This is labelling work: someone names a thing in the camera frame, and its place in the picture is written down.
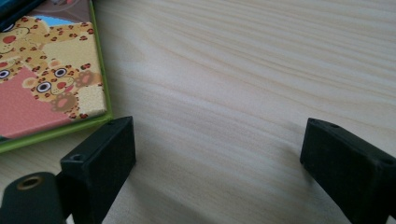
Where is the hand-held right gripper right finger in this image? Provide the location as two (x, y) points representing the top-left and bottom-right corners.
(299, 117), (396, 224)

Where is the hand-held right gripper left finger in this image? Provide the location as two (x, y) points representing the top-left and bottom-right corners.
(55, 116), (137, 224)

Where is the colourful animal picture book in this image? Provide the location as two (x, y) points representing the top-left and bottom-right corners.
(0, 0), (114, 154)

